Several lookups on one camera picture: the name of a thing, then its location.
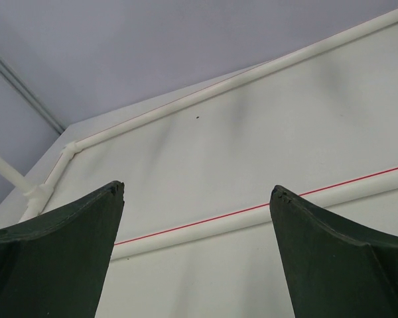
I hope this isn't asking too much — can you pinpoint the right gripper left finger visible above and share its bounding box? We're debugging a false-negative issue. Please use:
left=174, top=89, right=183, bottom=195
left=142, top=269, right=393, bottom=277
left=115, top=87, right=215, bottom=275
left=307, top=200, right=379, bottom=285
left=0, top=181, right=124, bottom=317

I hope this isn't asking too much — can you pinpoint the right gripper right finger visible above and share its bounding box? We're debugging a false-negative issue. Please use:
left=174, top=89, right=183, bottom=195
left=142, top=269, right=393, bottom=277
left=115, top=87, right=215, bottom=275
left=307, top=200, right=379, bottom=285
left=269, top=185, right=398, bottom=317

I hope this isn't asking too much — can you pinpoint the white PVC pipe frame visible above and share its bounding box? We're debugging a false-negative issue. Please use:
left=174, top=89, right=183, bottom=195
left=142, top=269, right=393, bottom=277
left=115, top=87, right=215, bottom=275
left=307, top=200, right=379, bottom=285
left=17, top=9, right=398, bottom=260

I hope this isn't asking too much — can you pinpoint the grey aluminium frame post left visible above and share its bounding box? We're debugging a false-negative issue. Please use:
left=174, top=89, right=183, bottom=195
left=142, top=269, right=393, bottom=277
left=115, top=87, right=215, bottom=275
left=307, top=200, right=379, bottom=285
left=0, top=57, right=66, bottom=134

